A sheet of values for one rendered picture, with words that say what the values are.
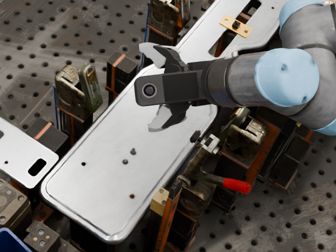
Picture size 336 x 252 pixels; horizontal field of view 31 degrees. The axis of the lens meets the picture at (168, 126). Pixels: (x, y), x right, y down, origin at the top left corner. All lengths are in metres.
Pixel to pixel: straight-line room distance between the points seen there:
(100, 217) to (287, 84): 0.62
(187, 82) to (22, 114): 0.92
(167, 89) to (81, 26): 1.07
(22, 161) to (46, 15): 0.74
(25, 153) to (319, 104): 0.71
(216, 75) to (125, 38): 1.07
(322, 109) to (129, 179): 0.57
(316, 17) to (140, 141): 0.57
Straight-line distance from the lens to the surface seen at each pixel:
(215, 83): 0.86
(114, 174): 1.31
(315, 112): 0.85
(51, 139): 1.38
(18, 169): 1.33
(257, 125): 1.34
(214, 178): 1.21
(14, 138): 1.37
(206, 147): 1.12
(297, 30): 0.93
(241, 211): 1.65
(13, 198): 1.23
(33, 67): 1.84
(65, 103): 1.45
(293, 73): 0.78
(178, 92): 0.90
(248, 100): 0.83
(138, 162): 1.33
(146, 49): 1.02
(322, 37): 0.93
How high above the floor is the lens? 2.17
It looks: 58 degrees down
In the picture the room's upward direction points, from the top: 12 degrees clockwise
